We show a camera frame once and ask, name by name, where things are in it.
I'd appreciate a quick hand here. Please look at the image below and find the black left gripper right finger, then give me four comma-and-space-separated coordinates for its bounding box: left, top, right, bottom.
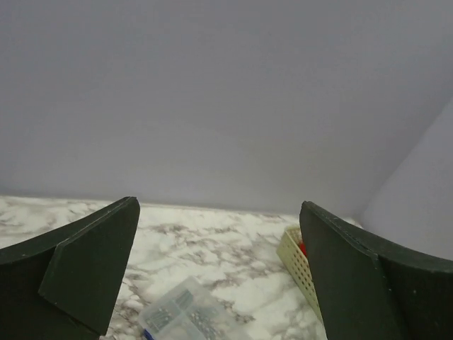
299, 201, 452, 339

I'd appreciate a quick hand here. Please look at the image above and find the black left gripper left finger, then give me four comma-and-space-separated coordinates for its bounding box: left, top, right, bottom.
1, 197, 140, 339

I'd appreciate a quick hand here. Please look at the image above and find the clear zip top bag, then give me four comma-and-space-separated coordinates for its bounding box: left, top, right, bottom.
138, 277, 251, 340

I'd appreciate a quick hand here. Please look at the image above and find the red bell pepper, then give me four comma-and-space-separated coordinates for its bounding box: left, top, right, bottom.
299, 242, 307, 256

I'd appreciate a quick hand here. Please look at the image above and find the pale green perforated basket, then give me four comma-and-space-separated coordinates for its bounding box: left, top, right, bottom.
276, 225, 323, 323

